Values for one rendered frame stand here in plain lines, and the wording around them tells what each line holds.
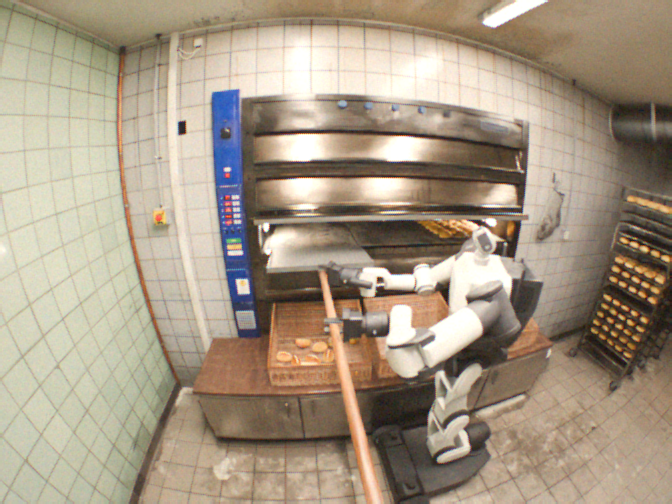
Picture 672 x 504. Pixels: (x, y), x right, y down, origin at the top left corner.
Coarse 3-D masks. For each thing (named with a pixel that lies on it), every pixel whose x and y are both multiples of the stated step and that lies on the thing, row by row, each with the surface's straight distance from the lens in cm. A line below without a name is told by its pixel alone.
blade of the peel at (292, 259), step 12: (276, 252) 167; (288, 252) 166; (300, 252) 165; (312, 252) 164; (324, 252) 163; (336, 252) 163; (348, 252) 163; (360, 252) 163; (276, 264) 149; (288, 264) 148; (300, 264) 147; (312, 264) 146; (324, 264) 146; (348, 264) 140; (360, 264) 142; (372, 264) 143
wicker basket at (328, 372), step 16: (288, 304) 178; (304, 304) 178; (320, 304) 177; (336, 304) 178; (272, 320) 169; (288, 320) 181; (320, 320) 181; (272, 336) 162; (304, 336) 185; (272, 352) 161; (288, 352) 178; (304, 352) 177; (352, 352) 176; (368, 352) 153; (272, 368) 149; (288, 368) 148; (304, 368) 148; (320, 368) 166; (336, 368) 149; (352, 368) 151; (368, 368) 153; (272, 384) 158; (288, 384) 157; (304, 384) 157; (320, 384) 157
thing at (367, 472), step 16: (320, 272) 130; (336, 336) 86; (336, 352) 81; (352, 384) 72; (352, 400) 68; (352, 416) 65; (352, 432) 63; (368, 448) 61; (368, 464) 58; (368, 480) 57; (368, 496) 56
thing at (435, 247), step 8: (368, 248) 172; (376, 248) 172; (384, 248) 173; (392, 248) 175; (400, 248) 177; (408, 248) 179; (416, 248) 181; (424, 248) 183; (432, 248) 186; (440, 248) 189; (448, 248) 192; (456, 248) 195; (496, 248) 216; (264, 256) 169
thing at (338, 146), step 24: (264, 144) 160; (288, 144) 158; (312, 144) 158; (336, 144) 159; (360, 144) 161; (384, 144) 165; (408, 144) 170; (432, 144) 177; (456, 144) 186; (480, 144) 198; (480, 168) 190; (504, 168) 201
